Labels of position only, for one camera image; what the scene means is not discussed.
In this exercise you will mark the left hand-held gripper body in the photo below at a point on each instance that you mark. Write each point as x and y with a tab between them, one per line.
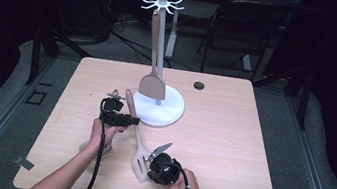
110	111

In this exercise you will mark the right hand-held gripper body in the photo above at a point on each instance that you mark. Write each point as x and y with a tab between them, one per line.
168	172

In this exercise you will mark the beige slotted spatula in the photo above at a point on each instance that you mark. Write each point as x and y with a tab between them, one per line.
139	142

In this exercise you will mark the white utensil rack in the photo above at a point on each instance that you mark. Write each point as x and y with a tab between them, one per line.
164	107

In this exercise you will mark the beige solid spatula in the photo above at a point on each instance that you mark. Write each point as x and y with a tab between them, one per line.
152	87

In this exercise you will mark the beige perforated skimmer spoon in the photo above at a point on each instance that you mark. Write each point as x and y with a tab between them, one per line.
84	146

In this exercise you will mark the person's left hand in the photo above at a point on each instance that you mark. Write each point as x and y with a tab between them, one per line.
102	137

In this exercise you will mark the grey tape tab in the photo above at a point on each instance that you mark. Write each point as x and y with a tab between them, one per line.
23	163

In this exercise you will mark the dark equipment with red light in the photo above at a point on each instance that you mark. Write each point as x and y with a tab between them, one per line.
92	2

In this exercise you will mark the white table foot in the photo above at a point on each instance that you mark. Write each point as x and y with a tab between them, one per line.
247	63

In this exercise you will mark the black folding chair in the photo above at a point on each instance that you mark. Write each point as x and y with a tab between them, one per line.
244	25

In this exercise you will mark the white table leg post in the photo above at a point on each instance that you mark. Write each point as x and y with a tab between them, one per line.
171	41

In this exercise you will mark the black metal frame stand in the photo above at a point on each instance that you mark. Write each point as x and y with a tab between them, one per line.
304	94
36	54

